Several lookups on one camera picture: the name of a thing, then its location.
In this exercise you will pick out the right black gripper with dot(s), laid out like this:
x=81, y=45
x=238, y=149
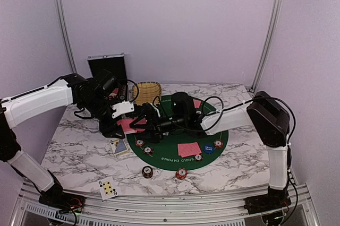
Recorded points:
x=151, y=118

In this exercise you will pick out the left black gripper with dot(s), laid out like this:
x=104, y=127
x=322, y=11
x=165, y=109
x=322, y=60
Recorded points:
x=108, y=129

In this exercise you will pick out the red playing card deck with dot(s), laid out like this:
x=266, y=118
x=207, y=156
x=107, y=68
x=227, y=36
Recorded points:
x=125, y=125

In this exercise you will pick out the dealt card bottom seat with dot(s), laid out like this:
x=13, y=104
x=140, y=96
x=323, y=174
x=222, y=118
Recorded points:
x=184, y=146

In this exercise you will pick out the dealt card top seat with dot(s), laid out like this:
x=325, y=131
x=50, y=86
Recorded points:
x=197, y=103

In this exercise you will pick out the black red 100 chip stack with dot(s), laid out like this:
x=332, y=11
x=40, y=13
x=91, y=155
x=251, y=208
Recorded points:
x=147, y=172

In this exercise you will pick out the red tan 5 chip stack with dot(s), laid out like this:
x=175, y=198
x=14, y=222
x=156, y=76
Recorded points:
x=181, y=173

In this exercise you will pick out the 100 chip stack bottom mat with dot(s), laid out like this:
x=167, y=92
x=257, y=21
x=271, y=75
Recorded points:
x=198, y=157

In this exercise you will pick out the blue small blind button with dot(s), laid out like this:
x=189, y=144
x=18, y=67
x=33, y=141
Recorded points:
x=208, y=149

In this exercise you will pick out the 5 chip stack mat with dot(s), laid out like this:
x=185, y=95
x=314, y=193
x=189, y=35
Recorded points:
x=218, y=144

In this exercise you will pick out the face-up six of spades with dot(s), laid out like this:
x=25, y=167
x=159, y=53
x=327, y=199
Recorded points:
x=106, y=188

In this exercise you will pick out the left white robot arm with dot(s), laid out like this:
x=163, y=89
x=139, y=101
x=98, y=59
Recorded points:
x=89, y=94

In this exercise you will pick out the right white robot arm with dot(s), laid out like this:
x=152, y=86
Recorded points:
x=265, y=113

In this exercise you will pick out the boxed card deck in case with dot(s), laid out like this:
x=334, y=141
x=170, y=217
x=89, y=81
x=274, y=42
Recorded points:
x=114, y=93

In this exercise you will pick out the right chip row in case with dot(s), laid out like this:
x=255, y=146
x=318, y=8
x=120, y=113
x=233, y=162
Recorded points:
x=123, y=92

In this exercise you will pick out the woven bamboo basket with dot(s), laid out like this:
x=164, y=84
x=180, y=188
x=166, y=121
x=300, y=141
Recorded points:
x=145, y=92

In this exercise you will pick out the playing card box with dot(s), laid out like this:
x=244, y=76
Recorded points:
x=119, y=147

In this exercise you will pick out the round green poker mat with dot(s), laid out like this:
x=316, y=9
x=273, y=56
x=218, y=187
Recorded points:
x=167, y=134

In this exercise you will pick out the aluminium poker case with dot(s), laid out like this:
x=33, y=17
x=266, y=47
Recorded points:
x=113, y=64

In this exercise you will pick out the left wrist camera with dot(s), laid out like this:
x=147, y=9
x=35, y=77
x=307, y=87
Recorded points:
x=122, y=108

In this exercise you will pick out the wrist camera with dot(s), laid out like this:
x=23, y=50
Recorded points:
x=122, y=108
x=183, y=106

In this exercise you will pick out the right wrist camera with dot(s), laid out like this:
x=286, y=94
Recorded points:
x=183, y=106

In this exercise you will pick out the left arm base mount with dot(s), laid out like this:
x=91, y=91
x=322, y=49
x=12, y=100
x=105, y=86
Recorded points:
x=57, y=198

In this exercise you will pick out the aluminium front rail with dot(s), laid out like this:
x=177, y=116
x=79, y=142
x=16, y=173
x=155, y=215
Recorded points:
x=221, y=208

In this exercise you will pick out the left aluminium frame post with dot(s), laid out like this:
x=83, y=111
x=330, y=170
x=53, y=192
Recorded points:
x=65, y=35

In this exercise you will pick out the aluminium frame post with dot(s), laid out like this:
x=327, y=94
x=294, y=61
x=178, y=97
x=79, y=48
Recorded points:
x=273, y=21
x=65, y=35

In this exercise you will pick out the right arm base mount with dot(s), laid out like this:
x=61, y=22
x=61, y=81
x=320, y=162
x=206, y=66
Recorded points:
x=267, y=202

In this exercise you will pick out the right aluminium frame post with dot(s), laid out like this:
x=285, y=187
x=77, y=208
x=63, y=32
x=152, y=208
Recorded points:
x=273, y=21

